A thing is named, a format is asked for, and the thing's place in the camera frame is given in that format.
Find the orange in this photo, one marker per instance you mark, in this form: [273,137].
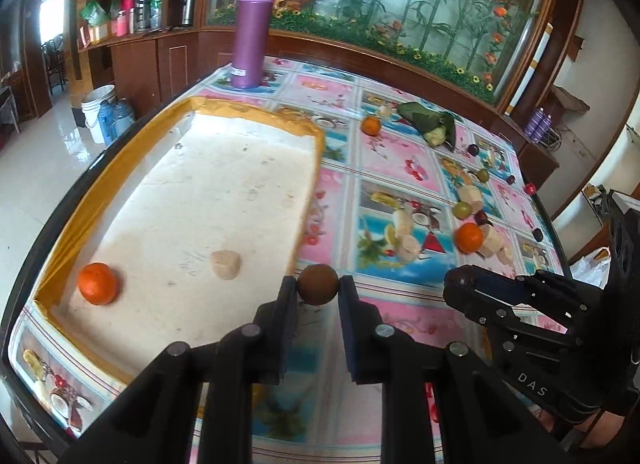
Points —
[469,237]
[371,125]
[98,283]

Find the pink bottle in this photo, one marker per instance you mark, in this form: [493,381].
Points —
[121,23]

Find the dark purple plum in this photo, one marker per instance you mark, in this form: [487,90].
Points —
[472,149]
[537,234]

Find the small banana piece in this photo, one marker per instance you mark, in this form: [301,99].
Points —
[505,255]

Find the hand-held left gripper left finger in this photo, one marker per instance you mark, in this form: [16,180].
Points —
[289,331]

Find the white foam tray yellow tape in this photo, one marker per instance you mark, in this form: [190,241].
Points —
[200,204]

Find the green grape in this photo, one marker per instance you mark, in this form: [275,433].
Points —
[462,209]

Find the dark thermos flask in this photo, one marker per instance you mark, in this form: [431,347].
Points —
[187,3]

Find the green bottle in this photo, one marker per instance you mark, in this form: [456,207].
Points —
[156,8]

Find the leaf-wrapped cauliflower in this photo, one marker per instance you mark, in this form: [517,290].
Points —
[430,125]

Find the wooden chair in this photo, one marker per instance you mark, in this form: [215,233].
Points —
[55,62]

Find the beige bread block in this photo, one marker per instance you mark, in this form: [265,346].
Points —
[472,196]

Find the steel thermos flask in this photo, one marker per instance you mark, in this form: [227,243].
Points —
[144,7]

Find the cardboard piece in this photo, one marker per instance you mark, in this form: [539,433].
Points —
[570,97]

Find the green bag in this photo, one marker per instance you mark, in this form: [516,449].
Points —
[92,12]

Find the green round fruit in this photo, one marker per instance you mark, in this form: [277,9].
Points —
[482,175]

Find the red cherry tomato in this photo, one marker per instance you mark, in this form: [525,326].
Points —
[530,189]

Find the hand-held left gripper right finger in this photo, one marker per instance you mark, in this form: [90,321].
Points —
[348,339]

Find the blue water jug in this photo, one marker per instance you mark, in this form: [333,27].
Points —
[122,117]
[106,122]

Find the brown round fruit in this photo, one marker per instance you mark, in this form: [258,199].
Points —
[317,285]

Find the dark red plum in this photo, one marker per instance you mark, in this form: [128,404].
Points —
[481,217]

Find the purple thermos bottle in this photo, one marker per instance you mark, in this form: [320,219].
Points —
[252,34]

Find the bamboo flower glass panel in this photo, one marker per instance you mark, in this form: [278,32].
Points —
[390,9]

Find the white bucket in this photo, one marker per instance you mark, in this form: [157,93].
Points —
[96,107]

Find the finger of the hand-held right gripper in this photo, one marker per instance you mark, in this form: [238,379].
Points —
[475,294]
[555,289]

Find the wooden shelf cabinet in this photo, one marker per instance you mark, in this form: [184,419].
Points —
[140,59]

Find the white rolled board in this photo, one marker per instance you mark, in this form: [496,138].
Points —
[531,69]

